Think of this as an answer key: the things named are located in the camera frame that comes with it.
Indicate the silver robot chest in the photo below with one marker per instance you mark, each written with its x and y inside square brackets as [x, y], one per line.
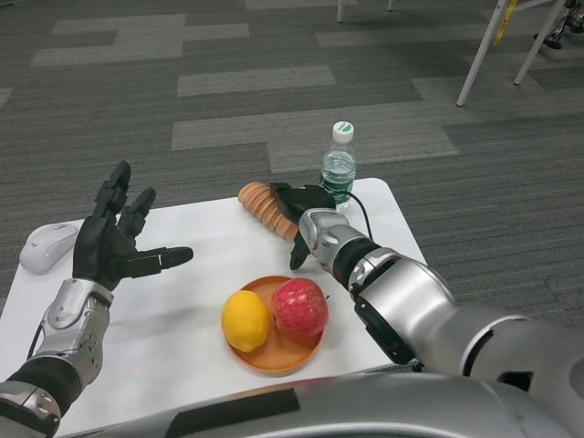
[347, 406]

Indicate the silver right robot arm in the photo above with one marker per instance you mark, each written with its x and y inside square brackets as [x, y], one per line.
[410, 296]

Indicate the clear plastic water bottle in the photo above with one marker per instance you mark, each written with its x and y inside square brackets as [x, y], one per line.
[338, 173]

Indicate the red apple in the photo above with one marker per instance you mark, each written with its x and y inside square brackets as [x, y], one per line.
[301, 308]

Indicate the yellow lemon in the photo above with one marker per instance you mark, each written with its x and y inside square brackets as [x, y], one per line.
[245, 321]

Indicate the ridged brown bread loaf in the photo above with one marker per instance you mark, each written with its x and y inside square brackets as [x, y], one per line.
[267, 207]

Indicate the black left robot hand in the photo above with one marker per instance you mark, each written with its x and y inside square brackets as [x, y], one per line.
[102, 246]

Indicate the white computer mouse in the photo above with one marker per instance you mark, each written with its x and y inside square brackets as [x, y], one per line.
[48, 246]

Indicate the white table leg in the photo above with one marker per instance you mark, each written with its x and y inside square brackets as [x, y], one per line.
[483, 50]
[531, 55]
[340, 11]

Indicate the black wheeled equipment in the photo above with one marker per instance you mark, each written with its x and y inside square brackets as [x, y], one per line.
[563, 27]

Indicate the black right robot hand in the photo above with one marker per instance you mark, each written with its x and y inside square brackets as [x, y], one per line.
[303, 203]

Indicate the orange round plate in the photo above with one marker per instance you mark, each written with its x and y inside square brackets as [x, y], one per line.
[278, 351]

